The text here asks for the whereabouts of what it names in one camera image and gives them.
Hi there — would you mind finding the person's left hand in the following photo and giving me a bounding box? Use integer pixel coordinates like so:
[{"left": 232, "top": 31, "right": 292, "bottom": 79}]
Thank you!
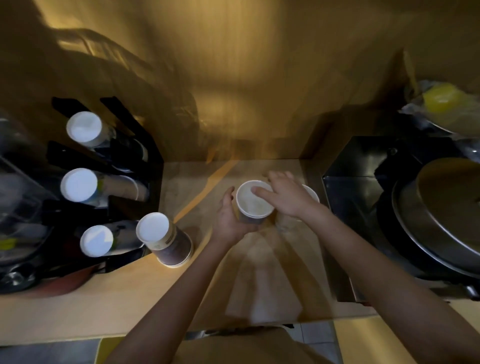
[{"left": 209, "top": 186, "right": 260, "bottom": 249}]

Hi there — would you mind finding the person's right hand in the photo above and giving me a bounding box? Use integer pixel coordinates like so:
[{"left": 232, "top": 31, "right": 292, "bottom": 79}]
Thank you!
[{"left": 250, "top": 170, "right": 326, "bottom": 223}]

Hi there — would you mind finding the white statue-print paper cup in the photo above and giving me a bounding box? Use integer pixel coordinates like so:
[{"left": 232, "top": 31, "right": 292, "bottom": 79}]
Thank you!
[{"left": 275, "top": 183, "right": 321, "bottom": 233}]

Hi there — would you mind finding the upside-down cup stack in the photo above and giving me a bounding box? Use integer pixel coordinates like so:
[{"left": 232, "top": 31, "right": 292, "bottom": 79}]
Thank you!
[{"left": 135, "top": 211, "right": 194, "bottom": 269}]

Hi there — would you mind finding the black cup dispenser rack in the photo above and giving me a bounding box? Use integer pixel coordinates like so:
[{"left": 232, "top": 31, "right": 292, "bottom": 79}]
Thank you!
[{"left": 44, "top": 95, "right": 166, "bottom": 280}]

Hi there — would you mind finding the stack of white paper cups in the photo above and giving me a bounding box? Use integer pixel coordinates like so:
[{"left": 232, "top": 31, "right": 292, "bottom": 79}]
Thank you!
[{"left": 79, "top": 220, "right": 145, "bottom": 259}]

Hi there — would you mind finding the stack of green-print paper cups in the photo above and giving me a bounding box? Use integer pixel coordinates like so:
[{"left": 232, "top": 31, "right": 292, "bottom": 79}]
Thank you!
[{"left": 59, "top": 167, "right": 150, "bottom": 207}]

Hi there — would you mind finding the stack of blue paper cups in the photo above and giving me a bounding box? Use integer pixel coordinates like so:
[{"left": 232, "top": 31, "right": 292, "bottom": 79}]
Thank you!
[{"left": 65, "top": 110, "right": 149, "bottom": 164}]

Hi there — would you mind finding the person's left forearm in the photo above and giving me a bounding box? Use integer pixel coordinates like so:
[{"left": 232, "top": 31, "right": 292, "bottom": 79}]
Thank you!
[{"left": 104, "top": 239, "right": 233, "bottom": 364}]

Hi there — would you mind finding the person's right forearm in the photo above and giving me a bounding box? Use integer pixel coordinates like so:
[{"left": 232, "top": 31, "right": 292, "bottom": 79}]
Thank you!
[{"left": 299, "top": 209, "right": 480, "bottom": 364}]

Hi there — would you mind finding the black stove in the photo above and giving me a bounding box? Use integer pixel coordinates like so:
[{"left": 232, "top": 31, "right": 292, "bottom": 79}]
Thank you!
[{"left": 322, "top": 134, "right": 480, "bottom": 303}]

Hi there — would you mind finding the steel pan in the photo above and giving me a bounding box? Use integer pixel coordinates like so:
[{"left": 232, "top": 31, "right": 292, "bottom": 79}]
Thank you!
[{"left": 391, "top": 157, "right": 480, "bottom": 280}]

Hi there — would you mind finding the cardboard box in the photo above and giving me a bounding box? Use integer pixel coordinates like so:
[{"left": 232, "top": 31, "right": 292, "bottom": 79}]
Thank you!
[{"left": 333, "top": 299, "right": 480, "bottom": 364}]

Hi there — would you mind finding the red plastic base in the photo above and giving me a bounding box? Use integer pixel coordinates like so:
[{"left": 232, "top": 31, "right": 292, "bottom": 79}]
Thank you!
[{"left": 22, "top": 264, "right": 108, "bottom": 299}]

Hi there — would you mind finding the yellow-green bin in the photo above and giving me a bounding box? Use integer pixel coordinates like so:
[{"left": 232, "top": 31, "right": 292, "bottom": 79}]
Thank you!
[{"left": 93, "top": 335, "right": 125, "bottom": 364}]

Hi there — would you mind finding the plastic bag with yellow item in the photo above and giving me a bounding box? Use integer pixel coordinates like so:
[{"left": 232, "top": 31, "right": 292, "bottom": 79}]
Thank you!
[{"left": 399, "top": 80, "right": 480, "bottom": 140}]

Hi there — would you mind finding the clear plastic container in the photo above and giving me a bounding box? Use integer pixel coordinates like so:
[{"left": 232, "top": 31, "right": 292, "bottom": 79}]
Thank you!
[{"left": 0, "top": 108, "right": 61, "bottom": 293}]

